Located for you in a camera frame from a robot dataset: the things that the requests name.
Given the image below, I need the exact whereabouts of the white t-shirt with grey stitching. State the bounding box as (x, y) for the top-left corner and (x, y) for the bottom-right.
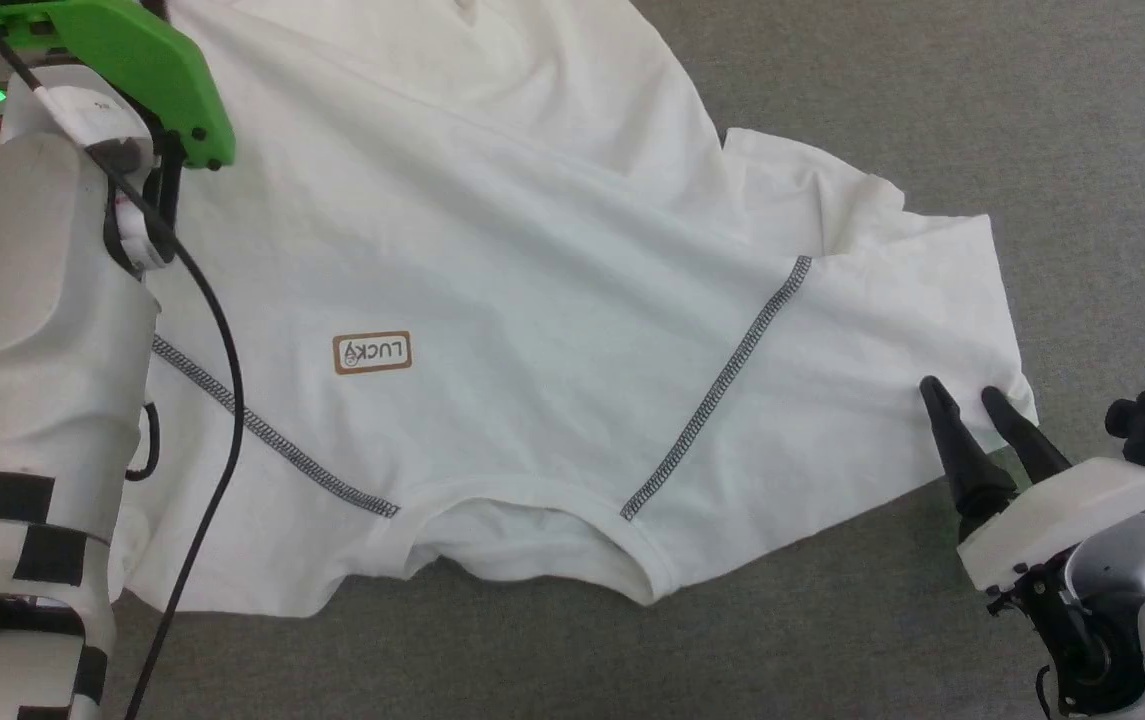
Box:
(117, 0), (1039, 619)

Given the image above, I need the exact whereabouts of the grey felt table cover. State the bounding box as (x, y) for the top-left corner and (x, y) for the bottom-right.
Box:
(0, 0), (1145, 720)

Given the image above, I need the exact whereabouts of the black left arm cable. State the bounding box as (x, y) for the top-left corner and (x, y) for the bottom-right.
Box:
(0, 0), (246, 720)

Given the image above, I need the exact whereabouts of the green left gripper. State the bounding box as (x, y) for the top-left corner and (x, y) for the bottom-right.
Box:
(0, 0), (237, 170)

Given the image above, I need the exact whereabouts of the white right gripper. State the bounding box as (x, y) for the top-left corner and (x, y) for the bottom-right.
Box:
(919, 376), (1145, 594)

